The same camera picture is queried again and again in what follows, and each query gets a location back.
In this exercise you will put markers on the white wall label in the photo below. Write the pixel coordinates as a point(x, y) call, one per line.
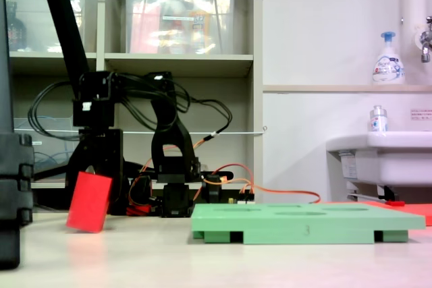
point(422, 114)

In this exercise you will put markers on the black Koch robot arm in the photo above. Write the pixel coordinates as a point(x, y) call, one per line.
point(168, 126)

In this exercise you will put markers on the white foam soap bottle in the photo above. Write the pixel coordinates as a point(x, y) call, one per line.
point(388, 65)

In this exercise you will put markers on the white sink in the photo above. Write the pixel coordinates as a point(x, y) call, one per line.
point(388, 160)

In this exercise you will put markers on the small red flat piece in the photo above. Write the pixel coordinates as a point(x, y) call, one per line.
point(395, 203)

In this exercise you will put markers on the small circuit board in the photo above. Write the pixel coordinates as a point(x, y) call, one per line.
point(248, 200)

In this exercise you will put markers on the dark vertical panel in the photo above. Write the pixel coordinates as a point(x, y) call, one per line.
point(5, 65)

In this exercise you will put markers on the thick black tripod leg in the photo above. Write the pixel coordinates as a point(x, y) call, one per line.
point(57, 4)

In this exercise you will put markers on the notched black stack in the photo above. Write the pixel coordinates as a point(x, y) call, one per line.
point(13, 183)

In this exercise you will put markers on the thin black tripod strut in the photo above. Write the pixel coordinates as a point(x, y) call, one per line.
point(50, 171)

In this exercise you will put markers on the red square block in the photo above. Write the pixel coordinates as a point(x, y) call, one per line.
point(88, 202)

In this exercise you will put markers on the green shape-hole board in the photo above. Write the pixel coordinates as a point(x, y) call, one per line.
point(287, 227)

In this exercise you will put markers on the flat red mat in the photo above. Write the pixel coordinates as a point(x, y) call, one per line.
point(418, 210)

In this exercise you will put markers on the beige shelf unit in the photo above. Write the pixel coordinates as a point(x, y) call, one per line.
point(239, 62)

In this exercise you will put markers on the large clear storage bin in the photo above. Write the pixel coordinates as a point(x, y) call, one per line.
point(141, 31)

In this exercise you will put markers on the dark round bottle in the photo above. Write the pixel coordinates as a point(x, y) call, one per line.
point(15, 31)

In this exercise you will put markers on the metal faucet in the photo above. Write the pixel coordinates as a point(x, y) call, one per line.
point(425, 43)

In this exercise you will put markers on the black table clamp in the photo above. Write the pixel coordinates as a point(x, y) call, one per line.
point(212, 195)

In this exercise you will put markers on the small clear sanitizer bottle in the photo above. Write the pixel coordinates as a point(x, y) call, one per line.
point(378, 121)

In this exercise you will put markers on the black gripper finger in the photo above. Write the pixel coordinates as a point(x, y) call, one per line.
point(76, 160)
point(114, 163)

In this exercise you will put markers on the clear bin with bottles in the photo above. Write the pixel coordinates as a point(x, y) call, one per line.
point(33, 25)

